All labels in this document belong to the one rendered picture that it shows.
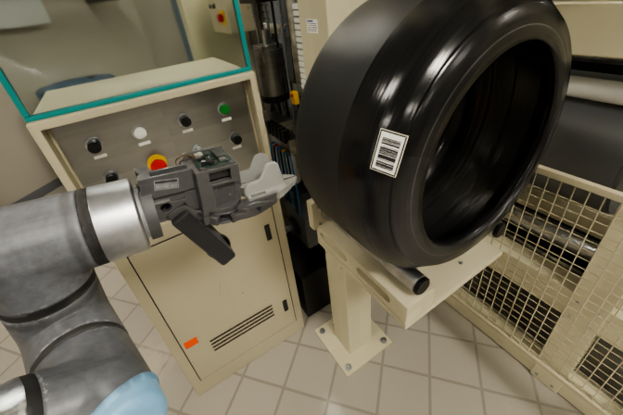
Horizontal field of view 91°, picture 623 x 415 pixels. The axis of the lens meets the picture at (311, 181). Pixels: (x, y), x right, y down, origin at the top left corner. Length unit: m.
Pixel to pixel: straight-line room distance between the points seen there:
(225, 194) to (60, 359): 0.22
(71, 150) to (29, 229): 0.60
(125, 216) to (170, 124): 0.62
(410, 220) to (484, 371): 1.25
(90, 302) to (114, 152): 0.59
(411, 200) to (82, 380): 0.43
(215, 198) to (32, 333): 0.23
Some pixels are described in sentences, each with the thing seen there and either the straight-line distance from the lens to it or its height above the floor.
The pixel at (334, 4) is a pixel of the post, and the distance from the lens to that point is 0.79.
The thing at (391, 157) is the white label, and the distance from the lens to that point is 0.44.
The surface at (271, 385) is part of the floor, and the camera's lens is 1.64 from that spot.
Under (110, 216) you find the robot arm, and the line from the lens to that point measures 0.39.
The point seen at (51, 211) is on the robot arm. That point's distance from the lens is 0.40.
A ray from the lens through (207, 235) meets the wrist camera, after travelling 0.44.
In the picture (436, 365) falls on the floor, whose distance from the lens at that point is 1.67.
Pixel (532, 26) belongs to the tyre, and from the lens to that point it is 0.60.
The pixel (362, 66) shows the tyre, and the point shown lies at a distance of 0.50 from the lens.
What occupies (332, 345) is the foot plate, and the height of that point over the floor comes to 0.01.
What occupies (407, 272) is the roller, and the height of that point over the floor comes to 0.92.
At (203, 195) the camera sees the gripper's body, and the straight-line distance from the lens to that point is 0.39.
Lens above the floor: 1.46
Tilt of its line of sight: 32 degrees down
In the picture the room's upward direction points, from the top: 7 degrees counter-clockwise
